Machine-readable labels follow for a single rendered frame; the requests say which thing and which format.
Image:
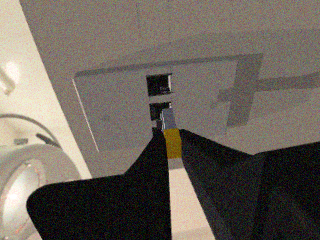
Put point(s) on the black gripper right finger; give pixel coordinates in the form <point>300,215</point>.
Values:
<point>234,188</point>

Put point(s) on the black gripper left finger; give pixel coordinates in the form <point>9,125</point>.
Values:
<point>140,197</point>

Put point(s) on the grey panel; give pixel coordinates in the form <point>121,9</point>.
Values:
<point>242,73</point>

